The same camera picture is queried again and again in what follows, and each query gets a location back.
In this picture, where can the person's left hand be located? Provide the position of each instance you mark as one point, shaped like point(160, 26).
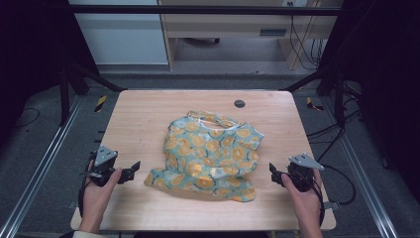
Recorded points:
point(97, 195)

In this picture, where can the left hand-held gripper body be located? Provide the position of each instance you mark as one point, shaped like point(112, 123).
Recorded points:
point(105, 157)

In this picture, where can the black horizontal frame bar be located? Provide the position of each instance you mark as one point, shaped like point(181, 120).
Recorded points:
point(204, 10)

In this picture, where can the aluminium floor rail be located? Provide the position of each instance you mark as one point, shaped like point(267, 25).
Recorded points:
point(366, 185)
point(39, 165)

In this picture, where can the black metal frame strut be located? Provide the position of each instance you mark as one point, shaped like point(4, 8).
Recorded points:
point(338, 95)
point(66, 95)

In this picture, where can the person's right hand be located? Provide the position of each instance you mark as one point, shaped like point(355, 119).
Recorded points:
point(305, 201)

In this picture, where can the white cabinet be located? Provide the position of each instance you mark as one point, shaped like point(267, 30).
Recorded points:
point(122, 39)

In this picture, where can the teal orange-print garment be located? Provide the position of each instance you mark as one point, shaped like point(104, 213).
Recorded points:
point(204, 155)

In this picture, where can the black curtain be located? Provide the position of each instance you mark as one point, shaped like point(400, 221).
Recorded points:
point(386, 82)
point(29, 49)

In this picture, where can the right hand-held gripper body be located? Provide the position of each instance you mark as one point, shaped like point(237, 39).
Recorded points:
point(302, 172)

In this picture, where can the yellow black hazard tape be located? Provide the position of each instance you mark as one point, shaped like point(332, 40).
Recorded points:
point(312, 104)
point(100, 103)

